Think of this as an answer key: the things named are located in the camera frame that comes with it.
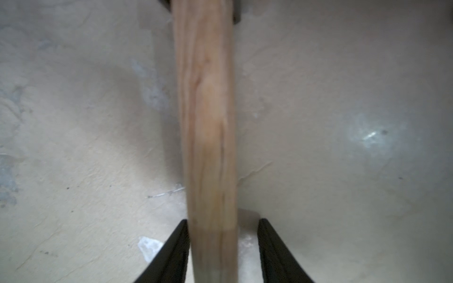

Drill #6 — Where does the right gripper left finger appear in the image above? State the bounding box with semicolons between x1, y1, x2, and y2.
135;219;190;283

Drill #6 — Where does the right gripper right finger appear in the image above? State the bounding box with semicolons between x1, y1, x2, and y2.
257;218;314;283

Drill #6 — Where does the wooden handled hoe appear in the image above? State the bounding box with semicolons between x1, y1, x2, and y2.
164;1;238;283

